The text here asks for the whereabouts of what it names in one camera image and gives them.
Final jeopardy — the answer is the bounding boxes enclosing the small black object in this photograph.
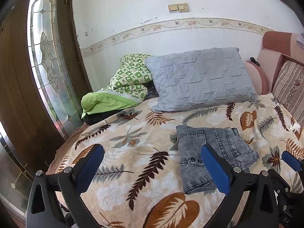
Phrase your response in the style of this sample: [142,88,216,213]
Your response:
[250,57,260,66]

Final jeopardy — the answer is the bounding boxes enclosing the green patterned folded blanket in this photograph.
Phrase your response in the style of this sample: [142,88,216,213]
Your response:
[81,54,153,118]

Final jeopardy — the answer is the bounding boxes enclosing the beige wall switch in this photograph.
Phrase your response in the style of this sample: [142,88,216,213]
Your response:
[168,3,190,13]

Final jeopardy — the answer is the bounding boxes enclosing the striped floral cushion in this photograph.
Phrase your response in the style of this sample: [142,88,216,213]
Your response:
[273,60,304,123]

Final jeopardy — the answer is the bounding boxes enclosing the beige leaf pattern blanket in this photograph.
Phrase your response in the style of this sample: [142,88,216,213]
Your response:
[48,94,303,227]

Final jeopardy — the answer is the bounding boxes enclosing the pink red sofa headboard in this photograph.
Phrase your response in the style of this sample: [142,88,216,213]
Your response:
[244,31,303,95]

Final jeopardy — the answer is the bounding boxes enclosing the grey quilted pillow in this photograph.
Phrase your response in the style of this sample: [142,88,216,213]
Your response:
[145,47,258,112]

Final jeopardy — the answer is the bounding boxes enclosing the grey denim pants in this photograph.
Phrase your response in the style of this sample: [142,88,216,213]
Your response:
[176,125,259,195]

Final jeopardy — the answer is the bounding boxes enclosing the brown wooden door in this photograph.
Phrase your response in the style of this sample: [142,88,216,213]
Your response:
[1,0,91,172]

